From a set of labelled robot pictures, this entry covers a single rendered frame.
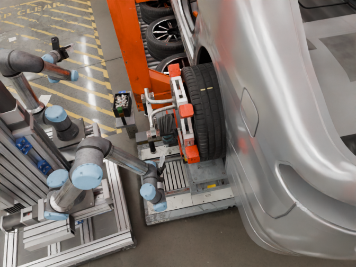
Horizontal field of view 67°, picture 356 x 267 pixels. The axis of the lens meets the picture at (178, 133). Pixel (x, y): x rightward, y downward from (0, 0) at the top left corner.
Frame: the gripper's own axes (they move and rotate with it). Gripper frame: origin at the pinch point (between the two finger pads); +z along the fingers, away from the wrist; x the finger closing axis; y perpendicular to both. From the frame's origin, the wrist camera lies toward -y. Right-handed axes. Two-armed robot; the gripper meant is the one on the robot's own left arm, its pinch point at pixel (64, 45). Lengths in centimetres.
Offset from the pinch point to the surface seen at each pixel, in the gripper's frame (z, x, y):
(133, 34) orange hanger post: -22, 59, 1
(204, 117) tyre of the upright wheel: -70, 95, 47
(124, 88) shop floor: 104, -2, 78
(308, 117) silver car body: -138, 127, 17
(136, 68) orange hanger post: -13, 51, 26
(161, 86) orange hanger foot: 1, 63, 49
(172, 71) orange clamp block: -34, 79, 28
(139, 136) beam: 19, 23, 102
